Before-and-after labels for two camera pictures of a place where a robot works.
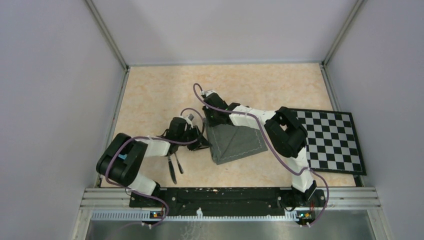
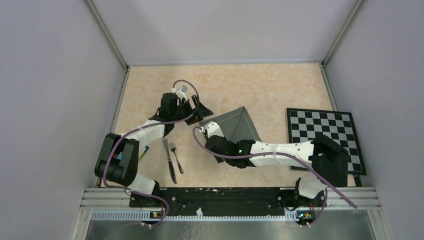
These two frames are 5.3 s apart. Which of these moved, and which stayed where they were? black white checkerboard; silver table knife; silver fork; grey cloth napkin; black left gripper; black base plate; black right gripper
Moved: grey cloth napkin; black right gripper; black left gripper
Stayed: black base plate; silver table knife; black white checkerboard; silver fork
